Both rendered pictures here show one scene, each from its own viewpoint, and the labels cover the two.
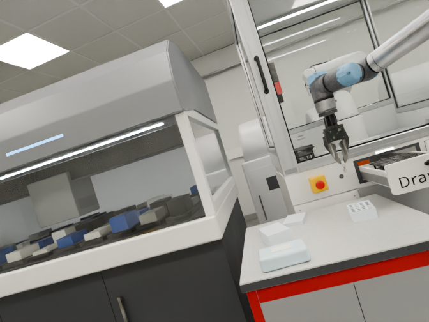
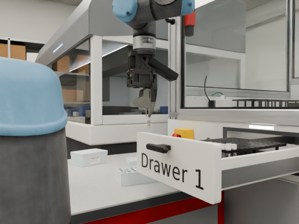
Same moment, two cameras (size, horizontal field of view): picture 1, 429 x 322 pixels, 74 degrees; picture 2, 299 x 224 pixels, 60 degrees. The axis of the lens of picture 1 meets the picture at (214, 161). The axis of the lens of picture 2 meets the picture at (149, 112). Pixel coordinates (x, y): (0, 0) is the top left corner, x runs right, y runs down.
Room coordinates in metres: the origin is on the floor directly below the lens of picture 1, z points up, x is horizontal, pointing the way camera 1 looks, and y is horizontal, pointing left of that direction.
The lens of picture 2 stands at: (0.58, -1.13, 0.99)
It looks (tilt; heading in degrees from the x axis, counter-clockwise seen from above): 1 degrees down; 50
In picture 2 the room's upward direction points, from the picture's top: straight up
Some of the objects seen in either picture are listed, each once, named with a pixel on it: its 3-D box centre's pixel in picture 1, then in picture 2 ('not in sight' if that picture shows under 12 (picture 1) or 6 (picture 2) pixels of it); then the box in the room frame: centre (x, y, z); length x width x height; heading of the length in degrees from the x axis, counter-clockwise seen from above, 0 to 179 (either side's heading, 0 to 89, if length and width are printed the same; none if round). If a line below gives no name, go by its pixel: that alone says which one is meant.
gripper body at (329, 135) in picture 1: (332, 126); (142, 70); (1.11, -0.47, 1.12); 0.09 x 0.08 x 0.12; 161
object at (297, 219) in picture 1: (295, 219); (142, 160); (1.27, -0.26, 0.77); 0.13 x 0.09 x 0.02; 154
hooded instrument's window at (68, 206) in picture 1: (87, 198); (118, 93); (1.91, 0.88, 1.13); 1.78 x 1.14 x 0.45; 81
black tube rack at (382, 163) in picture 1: (403, 166); (230, 154); (1.19, -0.75, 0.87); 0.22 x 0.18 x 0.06; 171
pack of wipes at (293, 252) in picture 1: (283, 254); not in sight; (0.89, -0.12, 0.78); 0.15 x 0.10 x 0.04; 84
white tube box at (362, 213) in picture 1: (361, 211); (136, 174); (1.08, -0.47, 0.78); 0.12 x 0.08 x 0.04; 160
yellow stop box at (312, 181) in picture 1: (318, 183); (183, 137); (1.35, -0.43, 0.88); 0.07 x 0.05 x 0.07; 81
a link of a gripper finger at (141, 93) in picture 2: (334, 153); (141, 102); (1.12, -0.46, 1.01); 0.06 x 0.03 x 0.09; 161
